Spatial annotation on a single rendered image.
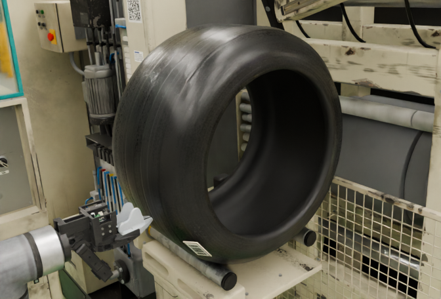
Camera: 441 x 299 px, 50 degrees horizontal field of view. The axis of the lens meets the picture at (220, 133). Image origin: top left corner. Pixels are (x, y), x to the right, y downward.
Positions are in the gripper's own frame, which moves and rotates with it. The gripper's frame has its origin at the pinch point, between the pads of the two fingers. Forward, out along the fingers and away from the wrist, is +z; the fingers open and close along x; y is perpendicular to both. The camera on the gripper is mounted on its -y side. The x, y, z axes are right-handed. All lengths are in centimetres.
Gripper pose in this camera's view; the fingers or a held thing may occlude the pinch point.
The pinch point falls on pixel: (147, 222)
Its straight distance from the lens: 109.8
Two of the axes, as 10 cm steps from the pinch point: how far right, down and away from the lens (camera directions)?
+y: -0.3, -9.5, -3.1
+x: -6.2, -2.3, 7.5
